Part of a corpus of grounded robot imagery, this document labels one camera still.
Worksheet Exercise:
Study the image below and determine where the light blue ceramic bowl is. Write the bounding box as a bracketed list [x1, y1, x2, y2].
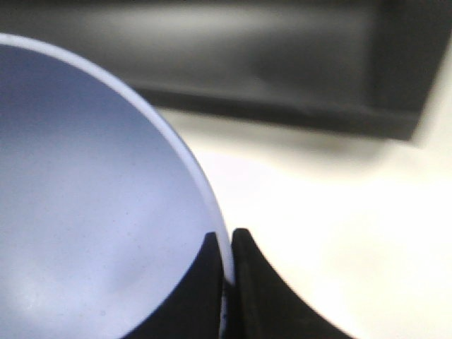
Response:
[1, 34, 234, 338]

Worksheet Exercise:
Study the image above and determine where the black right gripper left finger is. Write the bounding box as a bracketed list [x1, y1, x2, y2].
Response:
[130, 232, 223, 339]

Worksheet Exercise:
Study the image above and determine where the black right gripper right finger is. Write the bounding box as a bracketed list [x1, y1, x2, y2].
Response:
[231, 228, 349, 338]

